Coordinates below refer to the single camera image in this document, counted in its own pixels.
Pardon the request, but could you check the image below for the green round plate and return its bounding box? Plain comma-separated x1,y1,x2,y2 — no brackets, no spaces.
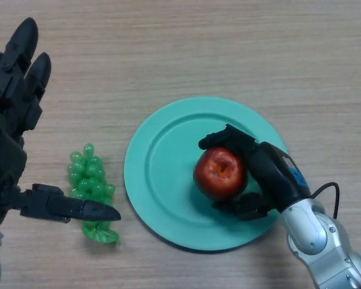
123,96,289,252

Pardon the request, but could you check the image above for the green grape bunch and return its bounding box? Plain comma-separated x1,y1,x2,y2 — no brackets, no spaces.
66,143,121,246

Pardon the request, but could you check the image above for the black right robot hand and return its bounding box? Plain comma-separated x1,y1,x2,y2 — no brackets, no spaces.
198,123,312,222

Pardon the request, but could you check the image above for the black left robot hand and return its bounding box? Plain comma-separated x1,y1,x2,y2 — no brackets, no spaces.
0,17,122,228

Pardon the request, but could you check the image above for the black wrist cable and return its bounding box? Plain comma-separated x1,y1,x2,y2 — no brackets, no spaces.
311,182,341,220

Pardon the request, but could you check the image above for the red apple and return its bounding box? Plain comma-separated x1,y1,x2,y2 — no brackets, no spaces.
193,146,248,202

